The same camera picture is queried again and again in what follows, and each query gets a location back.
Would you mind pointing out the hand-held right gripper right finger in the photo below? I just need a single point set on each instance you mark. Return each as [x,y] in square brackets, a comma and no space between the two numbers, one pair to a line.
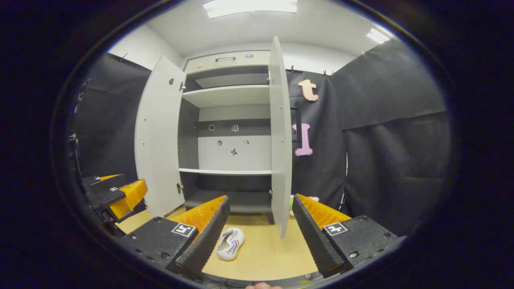
[313,237]

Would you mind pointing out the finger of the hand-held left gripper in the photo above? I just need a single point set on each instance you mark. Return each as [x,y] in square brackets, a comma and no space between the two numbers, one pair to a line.
[102,184]
[106,196]

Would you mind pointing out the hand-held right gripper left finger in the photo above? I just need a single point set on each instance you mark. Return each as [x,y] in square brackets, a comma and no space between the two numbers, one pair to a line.
[209,237]

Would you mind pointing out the white canvas shoe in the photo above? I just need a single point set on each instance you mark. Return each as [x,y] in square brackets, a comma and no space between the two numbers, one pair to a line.
[229,245]

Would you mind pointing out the white cabinet door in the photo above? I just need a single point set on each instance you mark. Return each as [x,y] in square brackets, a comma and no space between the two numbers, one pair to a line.
[160,140]
[280,140]

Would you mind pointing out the white shoe cabinet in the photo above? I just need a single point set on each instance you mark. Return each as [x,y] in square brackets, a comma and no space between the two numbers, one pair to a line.
[233,96]

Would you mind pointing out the white cabinet drawer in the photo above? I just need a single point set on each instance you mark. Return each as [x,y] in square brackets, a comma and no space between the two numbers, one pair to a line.
[204,64]

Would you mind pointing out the green pink plush toy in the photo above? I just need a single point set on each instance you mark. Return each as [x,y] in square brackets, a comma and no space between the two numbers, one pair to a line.
[292,204]

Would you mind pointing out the black backdrop cloth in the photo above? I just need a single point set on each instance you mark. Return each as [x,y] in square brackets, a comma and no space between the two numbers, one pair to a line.
[381,160]

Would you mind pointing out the ceiling light panel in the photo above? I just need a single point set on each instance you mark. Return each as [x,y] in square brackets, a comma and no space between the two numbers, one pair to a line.
[377,36]
[249,7]

